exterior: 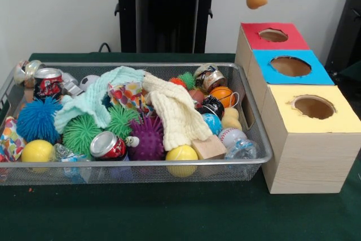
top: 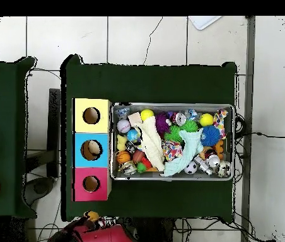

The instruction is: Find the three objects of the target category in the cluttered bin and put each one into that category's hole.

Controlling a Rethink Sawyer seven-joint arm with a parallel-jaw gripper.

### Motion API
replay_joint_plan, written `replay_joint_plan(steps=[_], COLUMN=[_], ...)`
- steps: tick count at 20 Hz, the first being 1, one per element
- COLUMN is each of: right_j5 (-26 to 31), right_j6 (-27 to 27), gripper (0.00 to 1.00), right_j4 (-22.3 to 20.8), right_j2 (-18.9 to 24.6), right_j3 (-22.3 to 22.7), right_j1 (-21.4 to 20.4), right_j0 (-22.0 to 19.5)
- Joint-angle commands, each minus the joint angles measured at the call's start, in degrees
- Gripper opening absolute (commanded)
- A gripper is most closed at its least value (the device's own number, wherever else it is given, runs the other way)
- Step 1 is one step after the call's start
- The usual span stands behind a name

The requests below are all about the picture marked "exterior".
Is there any mint green knitted cloth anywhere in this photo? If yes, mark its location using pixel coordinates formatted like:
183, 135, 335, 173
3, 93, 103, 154
54, 65, 147, 135

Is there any dark green table cloth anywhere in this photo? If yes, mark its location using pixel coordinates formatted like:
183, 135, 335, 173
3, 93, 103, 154
0, 52, 361, 241
337, 62, 361, 103

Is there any yellow ball with seam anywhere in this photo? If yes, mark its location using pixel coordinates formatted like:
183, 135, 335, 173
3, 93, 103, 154
165, 144, 199, 178

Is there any cream knitted cloth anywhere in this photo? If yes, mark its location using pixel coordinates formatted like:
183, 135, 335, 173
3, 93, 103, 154
142, 73, 214, 152

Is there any blue spiky rubber ball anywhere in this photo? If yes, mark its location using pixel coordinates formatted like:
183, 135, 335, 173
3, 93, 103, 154
16, 97, 64, 146

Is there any orange basketball toy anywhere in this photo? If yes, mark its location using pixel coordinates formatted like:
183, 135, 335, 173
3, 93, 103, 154
210, 86, 236, 108

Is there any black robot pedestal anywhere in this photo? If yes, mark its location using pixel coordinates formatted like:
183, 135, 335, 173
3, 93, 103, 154
108, 0, 228, 54

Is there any crushed red soda can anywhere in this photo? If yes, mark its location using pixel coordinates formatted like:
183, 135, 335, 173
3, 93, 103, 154
90, 131, 127, 160

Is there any silver mesh bin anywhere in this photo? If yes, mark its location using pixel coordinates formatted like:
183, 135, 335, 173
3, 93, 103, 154
0, 62, 274, 187

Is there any white baseball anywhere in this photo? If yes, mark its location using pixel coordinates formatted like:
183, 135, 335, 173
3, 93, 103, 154
218, 128, 248, 149

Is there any wooden box with three holes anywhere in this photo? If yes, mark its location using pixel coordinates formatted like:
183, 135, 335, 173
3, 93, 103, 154
235, 22, 361, 195

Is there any black stand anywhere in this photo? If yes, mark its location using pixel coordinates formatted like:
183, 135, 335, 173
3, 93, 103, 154
324, 0, 361, 84

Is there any green spiky rubber ball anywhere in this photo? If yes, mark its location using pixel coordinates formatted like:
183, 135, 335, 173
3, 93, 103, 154
62, 115, 104, 157

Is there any plain yellow ball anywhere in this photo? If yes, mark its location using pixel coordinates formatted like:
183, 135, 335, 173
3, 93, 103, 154
21, 139, 54, 173

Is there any wooden block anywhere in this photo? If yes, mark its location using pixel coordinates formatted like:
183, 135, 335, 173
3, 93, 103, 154
191, 135, 228, 160

